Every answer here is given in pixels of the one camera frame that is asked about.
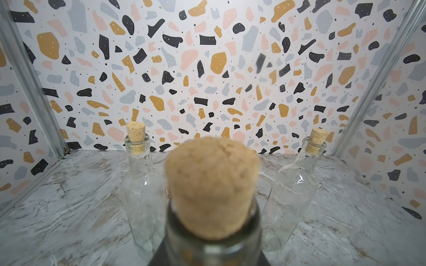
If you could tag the clear glass bottle with cork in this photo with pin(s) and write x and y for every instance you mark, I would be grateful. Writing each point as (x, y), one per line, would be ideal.
(294, 187)

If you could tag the metal corner post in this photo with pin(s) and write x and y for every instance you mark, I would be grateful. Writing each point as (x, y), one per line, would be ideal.
(13, 46)
(413, 18)

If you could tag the left metal corner post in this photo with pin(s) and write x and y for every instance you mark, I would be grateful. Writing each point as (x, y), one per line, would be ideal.
(13, 46)

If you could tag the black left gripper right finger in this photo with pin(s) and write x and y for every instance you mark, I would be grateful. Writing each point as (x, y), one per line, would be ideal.
(263, 260)

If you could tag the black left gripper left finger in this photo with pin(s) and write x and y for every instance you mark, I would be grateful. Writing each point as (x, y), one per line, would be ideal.
(160, 257)

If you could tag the glass bottle blue label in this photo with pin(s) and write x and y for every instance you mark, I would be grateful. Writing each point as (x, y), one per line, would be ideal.
(213, 218)
(144, 193)

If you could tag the glass bottle blue label back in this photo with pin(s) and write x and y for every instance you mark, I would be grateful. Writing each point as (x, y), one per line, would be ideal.
(144, 193)

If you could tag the right metal corner post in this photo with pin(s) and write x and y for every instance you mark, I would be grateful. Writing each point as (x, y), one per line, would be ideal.
(413, 18)

